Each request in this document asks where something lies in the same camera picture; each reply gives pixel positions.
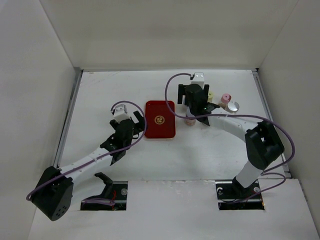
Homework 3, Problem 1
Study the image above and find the red rectangular tray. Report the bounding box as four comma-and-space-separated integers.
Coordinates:
144, 100, 176, 139

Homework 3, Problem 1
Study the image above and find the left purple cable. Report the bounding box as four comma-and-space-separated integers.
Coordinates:
25, 100, 146, 202

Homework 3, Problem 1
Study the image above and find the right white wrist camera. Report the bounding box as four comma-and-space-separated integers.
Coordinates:
190, 72, 205, 89

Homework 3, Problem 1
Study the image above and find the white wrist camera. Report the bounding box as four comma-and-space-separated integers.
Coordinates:
190, 72, 205, 89
113, 104, 130, 123

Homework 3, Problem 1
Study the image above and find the pink-lid spice bottle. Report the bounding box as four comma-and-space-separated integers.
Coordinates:
218, 93, 232, 109

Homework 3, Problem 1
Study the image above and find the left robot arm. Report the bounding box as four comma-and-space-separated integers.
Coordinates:
28, 105, 146, 221

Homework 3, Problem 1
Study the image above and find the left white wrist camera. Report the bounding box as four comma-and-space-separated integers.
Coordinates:
113, 104, 130, 123

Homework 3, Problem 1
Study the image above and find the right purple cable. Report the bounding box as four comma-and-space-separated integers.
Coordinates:
165, 72, 296, 203

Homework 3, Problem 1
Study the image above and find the silver-lid shaker jar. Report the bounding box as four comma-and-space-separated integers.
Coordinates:
226, 101, 240, 114

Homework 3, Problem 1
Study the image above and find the purple cable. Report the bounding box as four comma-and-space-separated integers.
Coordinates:
25, 100, 146, 202
165, 72, 296, 203

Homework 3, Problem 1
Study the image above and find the yellow-lid spice bottle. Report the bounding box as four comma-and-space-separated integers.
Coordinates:
207, 91, 214, 103

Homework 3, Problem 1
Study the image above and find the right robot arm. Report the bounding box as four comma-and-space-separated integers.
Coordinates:
177, 84, 285, 198

